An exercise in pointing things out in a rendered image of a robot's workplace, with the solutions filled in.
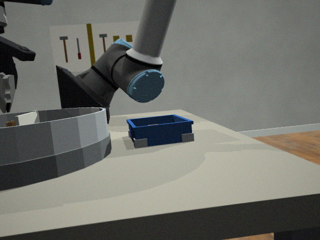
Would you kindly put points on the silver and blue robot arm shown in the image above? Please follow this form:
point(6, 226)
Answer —
point(135, 69)

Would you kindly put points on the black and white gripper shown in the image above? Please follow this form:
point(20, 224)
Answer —
point(8, 82)

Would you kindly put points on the blue crate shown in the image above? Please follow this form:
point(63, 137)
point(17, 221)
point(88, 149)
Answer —
point(160, 130)

